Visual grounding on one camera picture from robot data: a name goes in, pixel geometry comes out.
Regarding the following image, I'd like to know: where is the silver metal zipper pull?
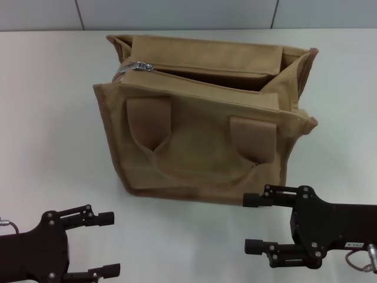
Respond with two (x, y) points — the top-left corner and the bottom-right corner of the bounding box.
(119, 61), (154, 73)

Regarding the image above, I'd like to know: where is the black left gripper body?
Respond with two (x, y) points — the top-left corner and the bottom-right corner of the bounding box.
(0, 210), (71, 283)

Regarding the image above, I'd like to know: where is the left gripper cable with connector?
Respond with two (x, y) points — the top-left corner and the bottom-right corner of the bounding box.
(0, 216), (19, 235)

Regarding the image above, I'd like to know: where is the khaki canvas food bag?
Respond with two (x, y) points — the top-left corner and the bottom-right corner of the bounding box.
(92, 34), (319, 199)

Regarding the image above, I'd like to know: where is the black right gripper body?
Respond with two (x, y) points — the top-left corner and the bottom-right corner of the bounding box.
(290, 185), (377, 269)

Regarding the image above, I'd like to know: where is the right gripper cable with connector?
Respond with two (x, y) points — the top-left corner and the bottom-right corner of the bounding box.
(345, 243), (377, 271)

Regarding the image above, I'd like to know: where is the gripper cable with connector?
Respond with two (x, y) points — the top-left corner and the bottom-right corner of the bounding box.
(345, 243), (377, 271)
(0, 216), (19, 235)

